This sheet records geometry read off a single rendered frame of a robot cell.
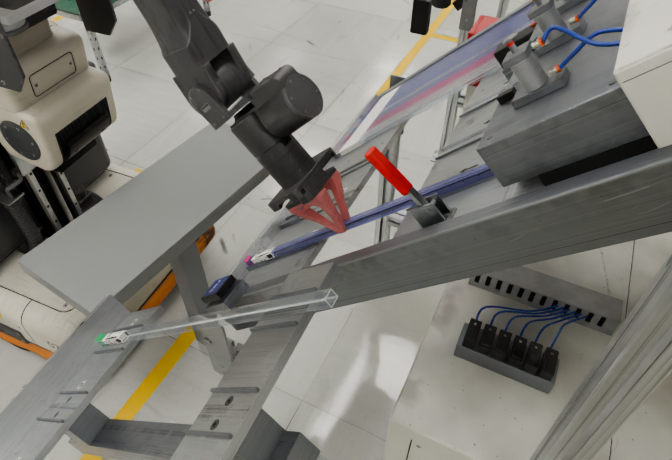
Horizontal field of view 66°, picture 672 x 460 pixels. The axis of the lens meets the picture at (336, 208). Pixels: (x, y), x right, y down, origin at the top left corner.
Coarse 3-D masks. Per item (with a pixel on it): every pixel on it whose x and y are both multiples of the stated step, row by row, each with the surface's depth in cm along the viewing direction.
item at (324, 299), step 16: (256, 304) 53; (272, 304) 51; (288, 304) 49; (304, 304) 47; (320, 304) 46; (176, 320) 64; (192, 320) 61; (208, 320) 58; (224, 320) 56; (240, 320) 54; (128, 336) 72; (144, 336) 69
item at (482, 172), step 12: (480, 168) 56; (444, 180) 60; (456, 180) 58; (468, 180) 57; (480, 180) 56; (420, 192) 62; (432, 192) 60; (444, 192) 59; (384, 204) 67; (396, 204) 64; (408, 204) 63; (360, 216) 69; (372, 216) 68; (384, 216) 67; (324, 228) 75; (348, 228) 71; (300, 240) 79; (312, 240) 77; (276, 252) 83; (252, 264) 89
